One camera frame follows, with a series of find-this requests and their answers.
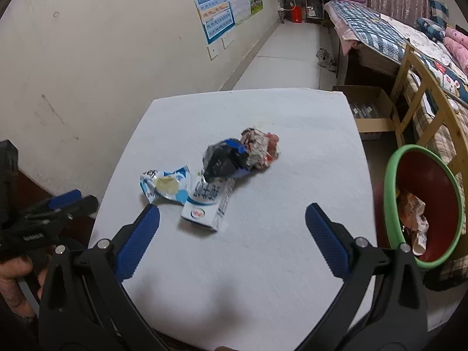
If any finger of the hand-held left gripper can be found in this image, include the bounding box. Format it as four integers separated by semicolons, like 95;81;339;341
22;189;82;217
37;195;99;229

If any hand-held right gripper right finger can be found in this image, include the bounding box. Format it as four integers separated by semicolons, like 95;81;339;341
303;202;429;351

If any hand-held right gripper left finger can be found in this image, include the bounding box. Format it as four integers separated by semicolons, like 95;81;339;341
37;204;167;351

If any white blue milk carton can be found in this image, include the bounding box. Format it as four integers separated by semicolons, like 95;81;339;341
180;175;235;232

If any red bin with green rim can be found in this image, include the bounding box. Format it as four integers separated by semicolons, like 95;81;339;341
383;144;467;272

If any person's left hand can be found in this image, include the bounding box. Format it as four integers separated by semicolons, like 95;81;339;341
0;254;49;319

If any white blue crumpled wrapper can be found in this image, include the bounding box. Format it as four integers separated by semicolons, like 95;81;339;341
140;166;192;204

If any orange brown wrapper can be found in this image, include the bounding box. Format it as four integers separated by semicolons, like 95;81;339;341
396;189;429;232

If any crumpled red white wrapper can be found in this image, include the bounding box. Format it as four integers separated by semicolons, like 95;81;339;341
240;128;282;171

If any crumpled blue black bag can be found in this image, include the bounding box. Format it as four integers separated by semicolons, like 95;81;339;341
202;138;250;183

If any cardboard box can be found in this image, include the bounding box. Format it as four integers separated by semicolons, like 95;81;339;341
332;85;398;142

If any brown patchwork quilt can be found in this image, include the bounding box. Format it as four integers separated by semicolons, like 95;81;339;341
405;69;468;283

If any pair of shoes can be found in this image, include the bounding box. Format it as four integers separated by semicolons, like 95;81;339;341
316;47;338;73

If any wooden chair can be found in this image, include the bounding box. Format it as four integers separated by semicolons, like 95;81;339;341
388;43;468;192

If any navy cartoon blanket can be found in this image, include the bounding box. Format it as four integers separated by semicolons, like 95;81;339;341
416;49;468;107

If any blue plaid blanket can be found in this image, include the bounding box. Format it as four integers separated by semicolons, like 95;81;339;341
325;0;407;63

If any pink quilt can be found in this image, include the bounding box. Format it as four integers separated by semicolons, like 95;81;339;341
444;25;468;76

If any blue floral pillow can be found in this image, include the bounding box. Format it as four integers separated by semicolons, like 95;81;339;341
416;16;447;42

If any blue plaid pillow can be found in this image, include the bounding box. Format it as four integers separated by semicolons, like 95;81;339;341
429;0;450;27

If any large blue wall poster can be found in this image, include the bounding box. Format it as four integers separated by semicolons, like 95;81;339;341
184;0;237;45

